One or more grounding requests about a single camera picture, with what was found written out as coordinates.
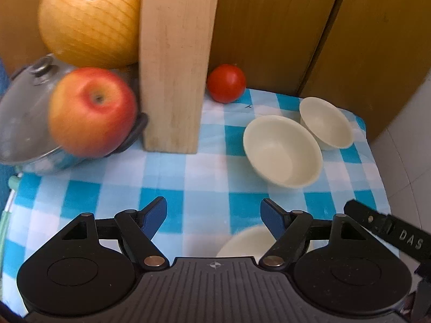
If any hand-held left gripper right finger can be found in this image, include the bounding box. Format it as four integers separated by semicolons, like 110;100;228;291
259;198;368;271

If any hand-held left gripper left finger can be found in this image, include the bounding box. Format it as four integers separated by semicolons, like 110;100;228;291
62;196;170;272

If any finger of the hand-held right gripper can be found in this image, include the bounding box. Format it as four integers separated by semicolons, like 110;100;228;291
343;200;392;240

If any cream bowl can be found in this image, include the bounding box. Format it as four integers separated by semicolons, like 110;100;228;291
215;225;315;259
243;115;323;189
299;97;354;151

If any blue white checkered tablecloth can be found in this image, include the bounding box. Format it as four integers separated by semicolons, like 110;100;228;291
0;87;392;317

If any steel pot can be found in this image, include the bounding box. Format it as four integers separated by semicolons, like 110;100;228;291
0;113;149;176

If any red yellow apple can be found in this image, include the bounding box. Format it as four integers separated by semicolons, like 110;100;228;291
49;67;139;158

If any red tomato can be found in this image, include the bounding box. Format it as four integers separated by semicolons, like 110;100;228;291
206;64;246;104

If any wooden knife block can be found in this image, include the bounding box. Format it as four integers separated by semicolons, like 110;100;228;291
139;0;221;155

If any wooden cabinet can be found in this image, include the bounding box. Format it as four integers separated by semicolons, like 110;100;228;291
0;0;431;143

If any yellow pomelo in net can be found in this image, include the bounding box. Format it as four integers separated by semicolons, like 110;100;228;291
38;0;144;69

